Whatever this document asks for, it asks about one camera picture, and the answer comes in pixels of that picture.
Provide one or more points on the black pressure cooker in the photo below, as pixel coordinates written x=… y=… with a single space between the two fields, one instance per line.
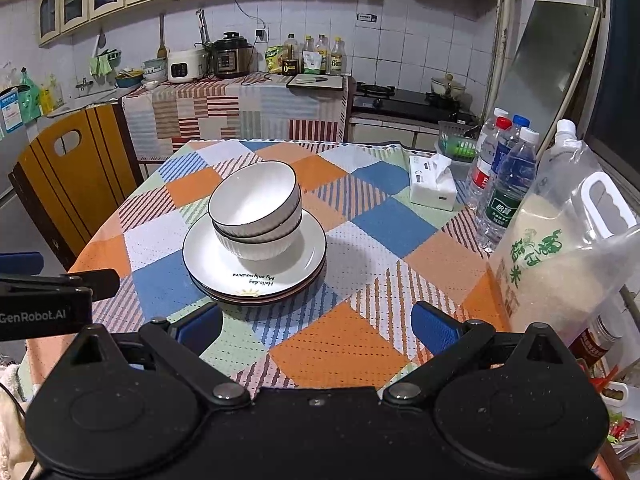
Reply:
x=232 y=56

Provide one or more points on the yellow oil bottle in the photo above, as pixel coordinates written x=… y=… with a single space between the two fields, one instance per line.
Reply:
x=290 y=56

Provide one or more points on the bag of rice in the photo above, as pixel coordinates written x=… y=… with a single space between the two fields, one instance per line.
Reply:
x=570 y=246

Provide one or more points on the white tissue pack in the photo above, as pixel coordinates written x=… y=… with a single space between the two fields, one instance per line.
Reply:
x=431 y=182

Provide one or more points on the yellow wooden chair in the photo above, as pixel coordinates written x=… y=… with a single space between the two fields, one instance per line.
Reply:
x=74 y=175

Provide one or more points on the grey refrigerator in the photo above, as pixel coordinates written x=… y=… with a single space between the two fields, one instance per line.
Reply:
x=18 y=127

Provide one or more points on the green plastic basket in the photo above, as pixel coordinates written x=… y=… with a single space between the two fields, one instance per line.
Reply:
x=457 y=140

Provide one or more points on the patchwork counter cloth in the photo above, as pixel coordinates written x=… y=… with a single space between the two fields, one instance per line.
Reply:
x=259 y=106

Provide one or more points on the white rice cooker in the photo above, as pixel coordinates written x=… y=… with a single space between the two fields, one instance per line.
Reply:
x=187 y=65

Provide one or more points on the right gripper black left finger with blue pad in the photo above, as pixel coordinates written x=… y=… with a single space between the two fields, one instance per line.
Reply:
x=198 y=329

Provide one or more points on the black gas stove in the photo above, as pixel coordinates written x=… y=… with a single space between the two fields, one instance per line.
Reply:
x=424 y=107

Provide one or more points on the blue cap water bottle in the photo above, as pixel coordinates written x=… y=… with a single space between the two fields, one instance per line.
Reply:
x=508 y=134

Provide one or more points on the cutting board on counter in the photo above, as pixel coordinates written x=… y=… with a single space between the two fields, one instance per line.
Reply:
x=313 y=81

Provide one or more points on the white plate dark rim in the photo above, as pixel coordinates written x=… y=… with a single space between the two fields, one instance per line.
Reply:
x=227 y=276

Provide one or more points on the green label water bottle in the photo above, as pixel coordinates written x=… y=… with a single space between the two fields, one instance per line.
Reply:
x=506 y=190

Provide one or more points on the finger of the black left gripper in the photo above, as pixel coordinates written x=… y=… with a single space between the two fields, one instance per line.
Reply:
x=21 y=263

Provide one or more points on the white cap water bottle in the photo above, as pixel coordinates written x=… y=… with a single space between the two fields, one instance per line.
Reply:
x=487 y=141

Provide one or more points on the red cap water bottle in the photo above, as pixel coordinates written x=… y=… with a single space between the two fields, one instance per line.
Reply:
x=476 y=182

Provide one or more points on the blue fried egg plate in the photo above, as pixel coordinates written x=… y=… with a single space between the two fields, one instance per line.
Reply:
x=260 y=301

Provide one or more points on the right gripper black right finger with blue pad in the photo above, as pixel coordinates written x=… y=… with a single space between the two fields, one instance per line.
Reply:
x=438 y=331

